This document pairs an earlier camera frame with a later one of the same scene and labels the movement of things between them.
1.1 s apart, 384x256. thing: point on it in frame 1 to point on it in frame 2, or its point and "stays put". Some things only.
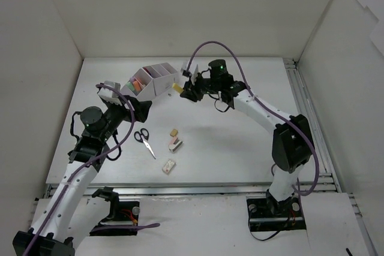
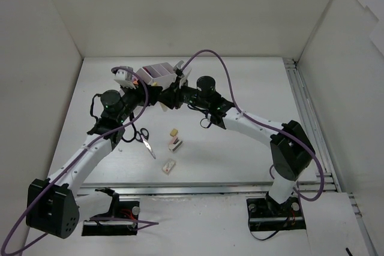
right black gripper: x=194 y=87 to x=173 y=95
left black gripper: x=132 y=108 to x=153 y=91
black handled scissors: x=142 y=136 stays put
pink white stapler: x=174 y=144 stays put
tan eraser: x=174 y=132 stays put
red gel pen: x=148 y=71 stays put
